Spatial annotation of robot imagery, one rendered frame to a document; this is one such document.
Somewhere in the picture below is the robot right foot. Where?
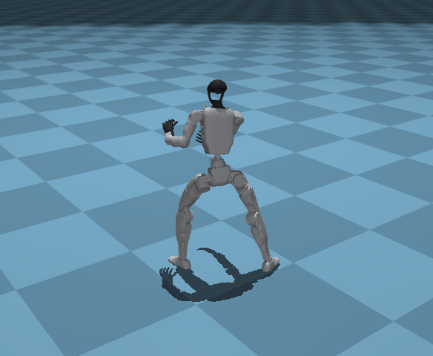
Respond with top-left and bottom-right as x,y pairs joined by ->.
262,257 -> 280,272

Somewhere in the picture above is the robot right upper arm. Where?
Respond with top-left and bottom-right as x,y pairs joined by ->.
234,111 -> 244,135

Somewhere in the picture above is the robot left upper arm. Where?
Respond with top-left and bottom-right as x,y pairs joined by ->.
178,110 -> 205,148

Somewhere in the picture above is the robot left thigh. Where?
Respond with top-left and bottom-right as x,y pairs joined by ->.
178,174 -> 212,223

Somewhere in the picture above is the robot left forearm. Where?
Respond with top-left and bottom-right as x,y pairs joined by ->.
164,131 -> 183,147

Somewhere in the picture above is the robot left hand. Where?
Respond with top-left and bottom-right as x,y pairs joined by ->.
162,119 -> 178,136

